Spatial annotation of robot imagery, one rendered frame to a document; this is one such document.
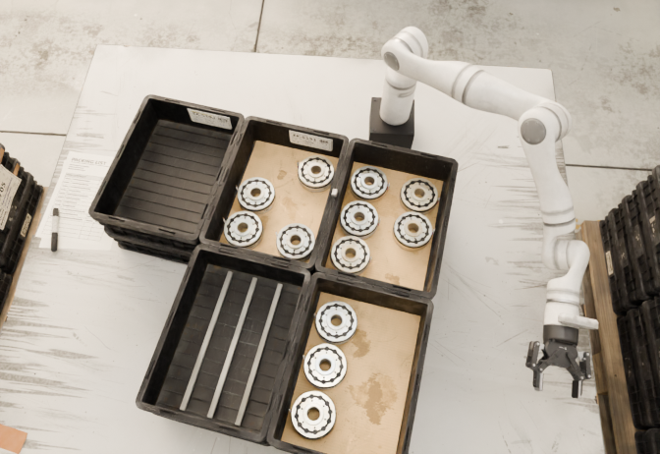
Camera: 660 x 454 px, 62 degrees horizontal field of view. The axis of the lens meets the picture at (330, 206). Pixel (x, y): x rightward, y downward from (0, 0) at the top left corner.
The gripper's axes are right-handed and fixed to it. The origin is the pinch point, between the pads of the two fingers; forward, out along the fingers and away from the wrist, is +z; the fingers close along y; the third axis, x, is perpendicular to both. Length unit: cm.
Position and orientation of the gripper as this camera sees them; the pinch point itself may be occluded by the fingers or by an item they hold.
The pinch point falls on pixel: (557, 391)
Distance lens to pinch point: 137.7
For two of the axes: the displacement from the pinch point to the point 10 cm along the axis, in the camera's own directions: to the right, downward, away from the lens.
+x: 2.1, -2.5, -9.4
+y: -9.6, -2.3, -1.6
